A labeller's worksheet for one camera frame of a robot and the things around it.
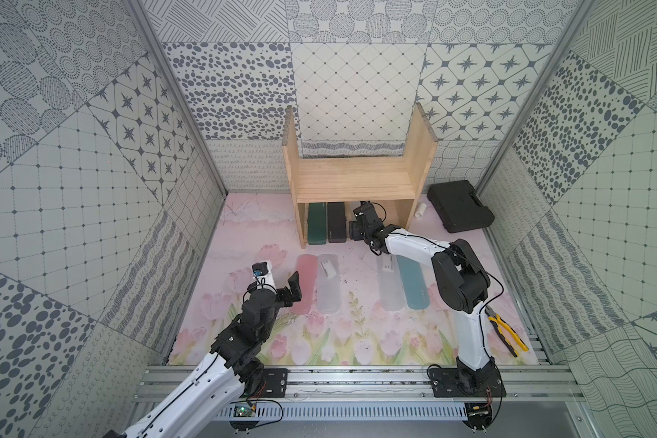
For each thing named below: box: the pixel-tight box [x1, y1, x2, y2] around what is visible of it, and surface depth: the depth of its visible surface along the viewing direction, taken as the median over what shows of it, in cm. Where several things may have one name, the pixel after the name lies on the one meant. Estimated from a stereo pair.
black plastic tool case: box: [427, 179, 495, 234], surface depth 113 cm
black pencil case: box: [327, 201, 347, 243], surface depth 100 cm
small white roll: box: [414, 202, 428, 220], surface depth 110 cm
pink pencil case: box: [290, 254, 319, 315], surface depth 99 cm
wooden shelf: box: [281, 103, 438, 250], surface depth 89 cm
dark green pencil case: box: [307, 202, 328, 246], surface depth 103 cm
